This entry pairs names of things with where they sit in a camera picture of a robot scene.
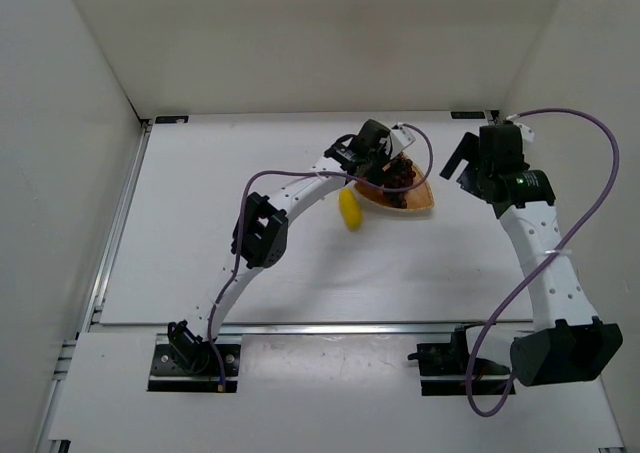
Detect front aluminium rail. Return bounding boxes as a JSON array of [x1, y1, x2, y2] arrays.
[[88, 321, 533, 337]]

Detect yellow fake lemon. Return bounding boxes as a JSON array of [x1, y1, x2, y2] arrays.
[[339, 188, 363, 231]]

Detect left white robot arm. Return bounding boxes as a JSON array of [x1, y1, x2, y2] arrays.
[[167, 120, 401, 375]]

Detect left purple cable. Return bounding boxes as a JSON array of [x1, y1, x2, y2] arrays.
[[206, 122, 434, 392]]

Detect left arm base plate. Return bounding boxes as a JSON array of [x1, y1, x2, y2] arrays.
[[147, 336, 242, 394]]

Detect woven bamboo fruit bowl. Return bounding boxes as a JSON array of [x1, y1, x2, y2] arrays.
[[355, 164, 435, 213]]

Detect dark red fake grapes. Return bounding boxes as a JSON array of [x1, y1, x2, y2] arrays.
[[382, 154, 415, 209]]

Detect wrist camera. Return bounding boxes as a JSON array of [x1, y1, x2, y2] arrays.
[[505, 115, 535, 144], [388, 124, 416, 159]]

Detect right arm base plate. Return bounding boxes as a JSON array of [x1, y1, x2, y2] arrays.
[[407, 343, 510, 397]]

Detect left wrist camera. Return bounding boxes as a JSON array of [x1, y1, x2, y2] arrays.
[[388, 124, 416, 159]]

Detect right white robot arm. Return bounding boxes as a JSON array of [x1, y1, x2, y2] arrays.
[[440, 124, 623, 387]]

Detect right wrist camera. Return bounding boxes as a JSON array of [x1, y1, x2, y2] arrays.
[[505, 115, 535, 144]]

